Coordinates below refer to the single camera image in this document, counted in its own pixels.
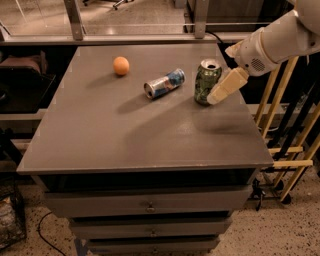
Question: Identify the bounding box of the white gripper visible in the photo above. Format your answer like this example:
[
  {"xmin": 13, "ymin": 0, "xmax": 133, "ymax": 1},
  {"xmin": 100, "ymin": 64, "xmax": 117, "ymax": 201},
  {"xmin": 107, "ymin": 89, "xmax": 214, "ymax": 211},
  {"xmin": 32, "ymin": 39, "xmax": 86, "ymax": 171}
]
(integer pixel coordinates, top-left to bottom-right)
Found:
[{"xmin": 207, "ymin": 28, "xmax": 277, "ymax": 105}]

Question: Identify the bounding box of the green soda can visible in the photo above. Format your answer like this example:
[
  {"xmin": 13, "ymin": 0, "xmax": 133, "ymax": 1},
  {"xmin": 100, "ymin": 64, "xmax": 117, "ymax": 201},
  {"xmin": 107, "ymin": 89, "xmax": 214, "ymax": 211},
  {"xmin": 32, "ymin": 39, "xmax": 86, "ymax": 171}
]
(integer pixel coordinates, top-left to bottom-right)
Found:
[{"xmin": 194, "ymin": 59, "xmax": 222, "ymax": 106}]

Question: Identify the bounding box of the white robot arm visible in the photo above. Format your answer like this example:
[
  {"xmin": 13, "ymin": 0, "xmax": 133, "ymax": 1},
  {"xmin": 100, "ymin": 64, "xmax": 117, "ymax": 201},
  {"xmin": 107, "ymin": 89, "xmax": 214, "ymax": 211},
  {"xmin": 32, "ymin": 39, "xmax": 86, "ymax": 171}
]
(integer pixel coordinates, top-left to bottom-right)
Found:
[{"xmin": 207, "ymin": 0, "xmax": 320, "ymax": 105}]

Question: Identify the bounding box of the blue silver energy drink can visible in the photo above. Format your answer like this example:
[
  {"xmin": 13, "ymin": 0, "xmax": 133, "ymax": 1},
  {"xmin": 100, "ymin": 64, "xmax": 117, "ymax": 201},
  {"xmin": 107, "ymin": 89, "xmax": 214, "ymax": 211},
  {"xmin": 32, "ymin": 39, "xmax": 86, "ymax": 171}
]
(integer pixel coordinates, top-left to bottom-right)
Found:
[{"xmin": 144, "ymin": 68, "xmax": 185, "ymax": 99}]

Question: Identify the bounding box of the orange fruit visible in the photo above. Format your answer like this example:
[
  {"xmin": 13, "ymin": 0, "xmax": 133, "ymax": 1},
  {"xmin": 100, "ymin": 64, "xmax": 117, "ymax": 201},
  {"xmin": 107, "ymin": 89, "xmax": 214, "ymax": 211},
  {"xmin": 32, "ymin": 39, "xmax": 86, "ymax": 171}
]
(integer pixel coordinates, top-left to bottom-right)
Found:
[{"xmin": 113, "ymin": 56, "xmax": 130, "ymax": 76}]

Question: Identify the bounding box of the yellow wooden rack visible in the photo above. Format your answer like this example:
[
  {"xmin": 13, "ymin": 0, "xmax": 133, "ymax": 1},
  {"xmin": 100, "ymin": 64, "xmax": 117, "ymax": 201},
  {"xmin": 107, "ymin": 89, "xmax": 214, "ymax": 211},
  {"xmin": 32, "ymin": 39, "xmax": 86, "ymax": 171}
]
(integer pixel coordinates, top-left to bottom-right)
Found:
[{"xmin": 253, "ymin": 54, "xmax": 320, "ymax": 204}]

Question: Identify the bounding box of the grey drawer cabinet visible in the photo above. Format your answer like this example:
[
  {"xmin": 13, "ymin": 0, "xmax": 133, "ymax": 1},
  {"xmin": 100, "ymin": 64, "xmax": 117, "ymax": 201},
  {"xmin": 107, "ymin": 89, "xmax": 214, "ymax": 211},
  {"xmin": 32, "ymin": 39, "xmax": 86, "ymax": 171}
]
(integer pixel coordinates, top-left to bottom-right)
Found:
[{"xmin": 16, "ymin": 43, "xmax": 275, "ymax": 256}]

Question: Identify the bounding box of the middle grey drawer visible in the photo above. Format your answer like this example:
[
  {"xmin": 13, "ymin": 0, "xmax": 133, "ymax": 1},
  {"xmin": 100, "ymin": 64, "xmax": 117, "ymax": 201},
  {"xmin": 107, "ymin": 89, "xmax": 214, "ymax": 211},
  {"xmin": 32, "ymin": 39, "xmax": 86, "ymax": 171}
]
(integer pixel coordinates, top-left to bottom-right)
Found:
[{"xmin": 71, "ymin": 218, "xmax": 231, "ymax": 239}]

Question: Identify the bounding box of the grey drawer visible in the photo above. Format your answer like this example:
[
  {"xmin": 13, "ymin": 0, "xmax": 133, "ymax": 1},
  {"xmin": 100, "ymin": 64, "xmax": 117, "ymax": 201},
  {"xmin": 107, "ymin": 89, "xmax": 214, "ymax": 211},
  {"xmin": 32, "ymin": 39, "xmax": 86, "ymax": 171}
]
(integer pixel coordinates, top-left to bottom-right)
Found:
[
  {"xmin": 88, "ymin": 236, "xmax": 219, "ymax": 254},
  {"xmin": 71, "ymin": 218, "xmax": 231, "ymax": 239},
  {"xmin": 44, "ymin": 185, "xmax": 252, "ymax": 218}
]

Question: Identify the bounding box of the black chair with brown cushion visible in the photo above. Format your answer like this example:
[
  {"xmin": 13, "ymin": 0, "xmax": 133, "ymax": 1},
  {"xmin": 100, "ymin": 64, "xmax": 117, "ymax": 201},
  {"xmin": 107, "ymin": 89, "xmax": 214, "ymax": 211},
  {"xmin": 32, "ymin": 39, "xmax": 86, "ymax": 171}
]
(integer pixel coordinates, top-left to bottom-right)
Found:
[{"xmin": 0, "ymin": 51, "xmax": 55, "ymax": 114}]

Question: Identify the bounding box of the top grey drawer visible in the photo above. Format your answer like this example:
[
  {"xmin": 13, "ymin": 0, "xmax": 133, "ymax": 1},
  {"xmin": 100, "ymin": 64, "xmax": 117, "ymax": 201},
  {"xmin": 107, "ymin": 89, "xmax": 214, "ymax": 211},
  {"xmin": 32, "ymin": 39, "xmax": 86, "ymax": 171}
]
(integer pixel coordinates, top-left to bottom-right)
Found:
[{"xmin": 44, "ymin": 185, "xmax": 252, "ymax": 218}]

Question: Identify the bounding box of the bottom grey drawer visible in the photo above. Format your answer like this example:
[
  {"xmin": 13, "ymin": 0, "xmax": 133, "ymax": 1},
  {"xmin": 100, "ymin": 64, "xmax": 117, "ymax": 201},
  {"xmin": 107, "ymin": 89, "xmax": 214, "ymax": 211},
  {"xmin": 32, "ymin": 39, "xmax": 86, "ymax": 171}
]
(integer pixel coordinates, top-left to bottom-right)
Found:
[{"xmin": 88, "ymin": 236, "xmax": 219, "ymax": 254}]

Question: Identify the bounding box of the black cable behind table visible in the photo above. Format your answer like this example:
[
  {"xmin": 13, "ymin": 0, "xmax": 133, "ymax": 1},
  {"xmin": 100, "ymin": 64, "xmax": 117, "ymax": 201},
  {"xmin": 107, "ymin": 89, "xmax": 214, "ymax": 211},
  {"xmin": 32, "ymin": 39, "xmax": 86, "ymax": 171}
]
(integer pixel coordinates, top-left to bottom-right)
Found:
[{"xmin": 205, "ymin": 30, "xmax": 238, "ymax": 69}]

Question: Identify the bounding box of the black floor cable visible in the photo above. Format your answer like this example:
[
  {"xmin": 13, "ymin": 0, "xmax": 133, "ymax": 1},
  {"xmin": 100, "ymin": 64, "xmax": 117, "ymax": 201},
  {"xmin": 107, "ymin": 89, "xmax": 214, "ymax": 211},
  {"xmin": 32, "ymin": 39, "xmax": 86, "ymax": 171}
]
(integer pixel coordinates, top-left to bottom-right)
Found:
[{"xmin": 36, "ymin": 211, "xmax": 67, "ymax": 256}]

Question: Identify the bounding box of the black wire basket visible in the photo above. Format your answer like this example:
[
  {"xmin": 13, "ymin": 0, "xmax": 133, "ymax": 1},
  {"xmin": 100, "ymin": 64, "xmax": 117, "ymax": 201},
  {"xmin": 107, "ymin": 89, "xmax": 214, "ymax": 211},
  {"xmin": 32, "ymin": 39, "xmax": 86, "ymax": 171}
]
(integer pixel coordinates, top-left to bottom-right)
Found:
[{"xmin": 0, "ymin": 178, "xmax": 26, "ymax": 250}]

